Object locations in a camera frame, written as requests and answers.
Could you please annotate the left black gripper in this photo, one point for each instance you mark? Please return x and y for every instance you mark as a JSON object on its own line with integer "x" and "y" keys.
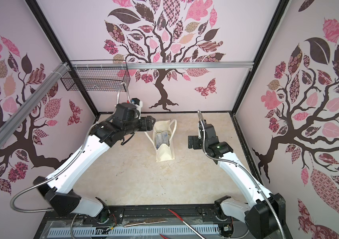
{"x": 149, "y": 124}

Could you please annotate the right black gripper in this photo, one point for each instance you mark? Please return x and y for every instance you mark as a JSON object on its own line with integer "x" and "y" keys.
{"x": 193, "y": 142}

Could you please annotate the blue label compass case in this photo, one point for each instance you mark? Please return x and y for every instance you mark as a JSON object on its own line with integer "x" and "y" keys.
{"x": 166, "y": 137}
{"x": 158, "y": 140}

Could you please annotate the cream canvas tote bag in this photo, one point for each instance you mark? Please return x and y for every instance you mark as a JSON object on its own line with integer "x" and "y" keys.
{"x": 164, "y": 153}

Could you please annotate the right flexible metal conduit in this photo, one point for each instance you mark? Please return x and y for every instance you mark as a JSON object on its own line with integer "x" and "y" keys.
{"x": 256, "y": 185}

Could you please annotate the flexible metal conduit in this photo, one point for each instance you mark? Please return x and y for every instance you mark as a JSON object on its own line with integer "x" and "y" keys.
{"x": 52, "y": 179}
{"x": 256, "y": 185}

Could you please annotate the left flexible metal conduit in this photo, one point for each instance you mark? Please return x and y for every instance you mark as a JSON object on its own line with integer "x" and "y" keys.
{"x": 52, "y": 179}

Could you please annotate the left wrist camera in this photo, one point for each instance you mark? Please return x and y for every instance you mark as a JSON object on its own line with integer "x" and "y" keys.
{"x": 138, "y": 103}

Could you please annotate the black wire mesh basket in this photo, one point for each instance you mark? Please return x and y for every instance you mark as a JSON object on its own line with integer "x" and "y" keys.
{"x": 91, "y": 76}

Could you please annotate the black base frame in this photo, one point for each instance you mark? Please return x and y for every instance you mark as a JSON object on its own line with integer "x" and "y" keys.
{"x": 151, "y": 215}

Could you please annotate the red handled tool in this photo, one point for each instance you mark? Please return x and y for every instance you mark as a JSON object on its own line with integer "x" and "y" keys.
{"x": 188, "y": 225}

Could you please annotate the white slotted cable duct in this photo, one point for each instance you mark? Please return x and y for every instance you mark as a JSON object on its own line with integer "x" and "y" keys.
{"x": 94, "y": 232}

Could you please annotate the horizontal aluminium rail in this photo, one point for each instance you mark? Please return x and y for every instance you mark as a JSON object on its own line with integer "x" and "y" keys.
{"x": 182, "y": 65}

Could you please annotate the diagonal aluminium rail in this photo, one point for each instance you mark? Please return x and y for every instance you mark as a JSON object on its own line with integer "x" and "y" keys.
{"x": 10, "y": 126}

